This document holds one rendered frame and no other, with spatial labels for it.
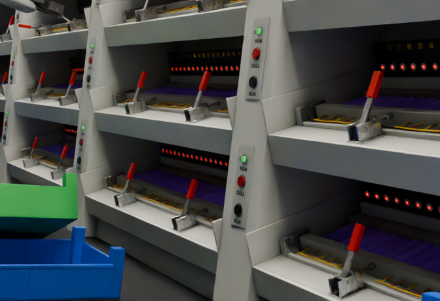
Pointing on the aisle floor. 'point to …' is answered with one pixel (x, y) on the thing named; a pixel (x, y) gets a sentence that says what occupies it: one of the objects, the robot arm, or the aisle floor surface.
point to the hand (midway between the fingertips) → (54, 9)
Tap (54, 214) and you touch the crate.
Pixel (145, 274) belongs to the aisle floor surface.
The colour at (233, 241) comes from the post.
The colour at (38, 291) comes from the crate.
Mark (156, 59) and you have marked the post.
